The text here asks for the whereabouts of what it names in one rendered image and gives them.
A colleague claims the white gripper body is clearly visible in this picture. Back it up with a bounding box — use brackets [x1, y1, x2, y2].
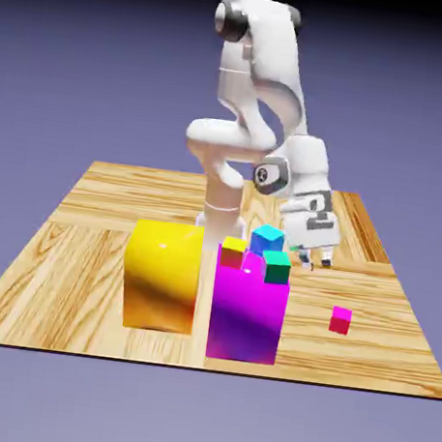
[280, 204, 345, 256]

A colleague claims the small green cube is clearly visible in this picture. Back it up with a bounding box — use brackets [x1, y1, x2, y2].
[258, 248, 294, 287]

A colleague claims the small cyan cube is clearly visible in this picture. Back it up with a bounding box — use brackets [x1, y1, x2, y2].
[248, 222, 286, 260]

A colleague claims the small pink cube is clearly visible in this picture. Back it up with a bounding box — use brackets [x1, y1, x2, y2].
[327, 305, 354, 336]

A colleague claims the small yellow cube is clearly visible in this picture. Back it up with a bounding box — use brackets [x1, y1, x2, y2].
[219, 235, 249, 272]

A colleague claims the large magenta box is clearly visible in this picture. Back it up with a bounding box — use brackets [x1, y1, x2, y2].
[204, 242, 295, 368]

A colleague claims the large yellow box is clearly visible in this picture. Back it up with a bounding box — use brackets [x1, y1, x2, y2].
[115, 216, 207, 337]

